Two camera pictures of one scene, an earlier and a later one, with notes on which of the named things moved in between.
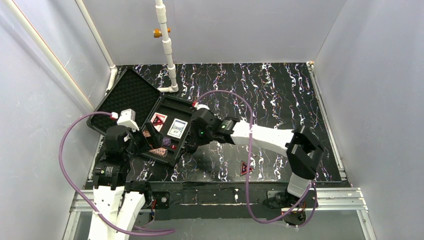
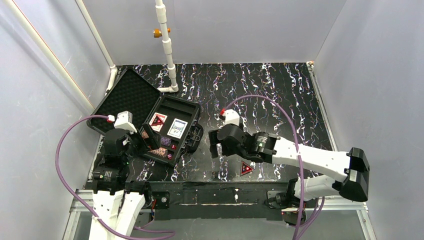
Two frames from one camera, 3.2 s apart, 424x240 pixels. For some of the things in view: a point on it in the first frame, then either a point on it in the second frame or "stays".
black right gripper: [193, 134] -> [224, 141]
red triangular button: [158, 120] stays
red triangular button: [243, 168] stays
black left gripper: [135, 141] stays
